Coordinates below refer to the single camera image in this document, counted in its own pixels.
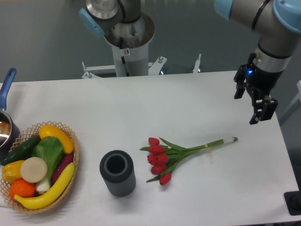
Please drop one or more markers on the orange fruit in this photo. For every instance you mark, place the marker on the orange fruit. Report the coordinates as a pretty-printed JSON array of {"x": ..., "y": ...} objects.
[{"x": 22, "y": 188}]

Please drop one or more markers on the white furniture piece right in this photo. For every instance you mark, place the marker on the white furniture piece right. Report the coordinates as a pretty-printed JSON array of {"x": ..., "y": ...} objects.
[{"x": 294, "y": 104}]

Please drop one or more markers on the yellow squash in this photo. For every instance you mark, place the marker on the yellow squash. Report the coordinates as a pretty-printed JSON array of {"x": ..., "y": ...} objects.
[{"x": 53, "y": 131}]

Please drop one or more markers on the blue handled saucepan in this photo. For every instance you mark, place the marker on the blue handled saucepan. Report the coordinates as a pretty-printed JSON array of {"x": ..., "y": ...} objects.
[{"x": 9, "y": 132}]

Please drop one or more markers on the red tulip bouquet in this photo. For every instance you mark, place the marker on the red tulip bouquet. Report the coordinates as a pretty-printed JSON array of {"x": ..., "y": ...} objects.
[{"x": 165, "y": 156}]

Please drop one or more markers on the beige round disc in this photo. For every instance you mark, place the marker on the beige round disc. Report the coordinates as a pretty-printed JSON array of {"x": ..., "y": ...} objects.
[{"x": 33, "y": 170}]

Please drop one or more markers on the green cucumber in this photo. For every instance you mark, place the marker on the green cucumber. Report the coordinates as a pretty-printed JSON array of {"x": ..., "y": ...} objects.
[{"x": 22, "y": 151}]

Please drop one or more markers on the green bok choy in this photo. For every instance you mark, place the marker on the green bok choy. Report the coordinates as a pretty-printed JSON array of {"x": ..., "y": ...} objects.
[{"x": 50, "y": 149}]

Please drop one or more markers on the purple sweet potato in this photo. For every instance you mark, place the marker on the purple sweet potato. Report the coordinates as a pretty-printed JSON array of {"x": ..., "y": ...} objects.
[{"x": 64, "y": 162}]

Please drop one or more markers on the dark grey ribbed vase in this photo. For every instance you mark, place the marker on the dark grey ribbed vase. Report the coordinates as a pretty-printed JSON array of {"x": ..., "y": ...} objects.
[{"x": 117, "y": 170}]

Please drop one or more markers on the yellow banana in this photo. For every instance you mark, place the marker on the yellow banana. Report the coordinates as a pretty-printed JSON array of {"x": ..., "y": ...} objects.
[{"x": 44, "y": 200}]

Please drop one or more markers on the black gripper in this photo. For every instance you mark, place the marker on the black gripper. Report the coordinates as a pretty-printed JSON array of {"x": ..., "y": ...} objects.
[{"x": 259, "y": 85}]

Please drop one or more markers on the black box at edge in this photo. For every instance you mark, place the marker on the black box at edge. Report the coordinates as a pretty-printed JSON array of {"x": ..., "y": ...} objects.
[{"x": 293, "y": 202}]

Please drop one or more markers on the woven wicker basket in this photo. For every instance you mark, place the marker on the woven wicker basket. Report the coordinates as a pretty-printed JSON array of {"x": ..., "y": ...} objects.
[{"x": 27, "y": 134}]

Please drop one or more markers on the white metal base frame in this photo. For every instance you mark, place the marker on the white metal base frame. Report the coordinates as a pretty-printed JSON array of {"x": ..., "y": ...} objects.
[{"x": 159, "y": 67}]

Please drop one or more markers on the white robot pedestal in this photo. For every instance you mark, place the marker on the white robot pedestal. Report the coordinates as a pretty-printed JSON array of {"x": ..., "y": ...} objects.
[{"x": 130, "y": 46}]

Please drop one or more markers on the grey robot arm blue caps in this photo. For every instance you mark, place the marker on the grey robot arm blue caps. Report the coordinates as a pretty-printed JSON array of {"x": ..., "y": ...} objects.
[{"x": 278, "y": 22}]

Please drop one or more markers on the yellow bell pepper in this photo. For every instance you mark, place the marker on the yellow bell pepper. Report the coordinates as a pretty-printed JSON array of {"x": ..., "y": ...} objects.
[{"x": 12, "y": 171}]

